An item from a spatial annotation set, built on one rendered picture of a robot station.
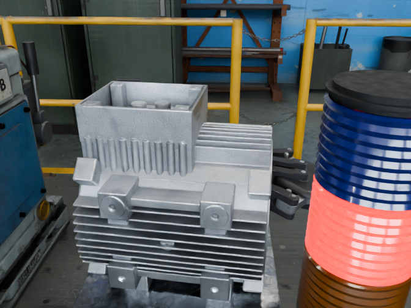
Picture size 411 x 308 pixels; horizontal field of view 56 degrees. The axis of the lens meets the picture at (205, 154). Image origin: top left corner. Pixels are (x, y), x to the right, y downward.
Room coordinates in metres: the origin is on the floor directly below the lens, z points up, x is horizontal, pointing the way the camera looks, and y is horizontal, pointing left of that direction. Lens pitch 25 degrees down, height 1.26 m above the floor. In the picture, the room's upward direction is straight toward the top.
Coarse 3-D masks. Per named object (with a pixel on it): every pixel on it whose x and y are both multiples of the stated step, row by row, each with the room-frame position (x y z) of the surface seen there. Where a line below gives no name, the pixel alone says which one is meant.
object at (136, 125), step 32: (96, 96) 0.41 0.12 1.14; (128, 96) 0.46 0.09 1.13; (160, 96) 0.46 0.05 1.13; (192, 96) 0.43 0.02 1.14; (96, 128) 0.37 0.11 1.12; (128, 128) 0.36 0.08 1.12; (160, 128) 0.36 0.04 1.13; (192, 128) 0.35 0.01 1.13; (128, 160) 0.36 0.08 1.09; (160, 160) 0.36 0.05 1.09; (192, 160) 0.35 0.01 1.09
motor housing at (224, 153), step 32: (224, 128) 0.40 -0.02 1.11; (256, 128) 0.40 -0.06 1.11; (224, 160) 0.36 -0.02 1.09; (256, 160) 0.35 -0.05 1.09; (96, 192) 0.35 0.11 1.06; (160, 192) 0.34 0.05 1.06; (192, 192) 0.34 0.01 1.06; (96, 224) 0.33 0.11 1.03; (128, 224) 0.32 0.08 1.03; (160, 224) 0.32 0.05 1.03; (192, 224) 0.31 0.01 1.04; (256, 224) 0.31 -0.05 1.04; (96, 256) 0.33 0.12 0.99; (128, 256) 0.32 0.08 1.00; (160, 256) 0.32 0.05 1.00; (192, 256) 0.31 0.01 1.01; (224, 256) 0.31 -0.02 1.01; (256, 256) 0.30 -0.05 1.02
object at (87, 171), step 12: (84, 168) 0.35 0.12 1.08; (96, 168) 0.35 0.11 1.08; (84, 180) 0.34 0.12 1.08; (96, 180) 0.35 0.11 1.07; (252, 180) 0.32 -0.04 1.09; (264, 180) 0.32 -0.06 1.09; (252, 192) 0.32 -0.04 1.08; (264, 192) 0.31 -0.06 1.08; (96, 264) 0.35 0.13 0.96; (252, 288) 0.32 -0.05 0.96
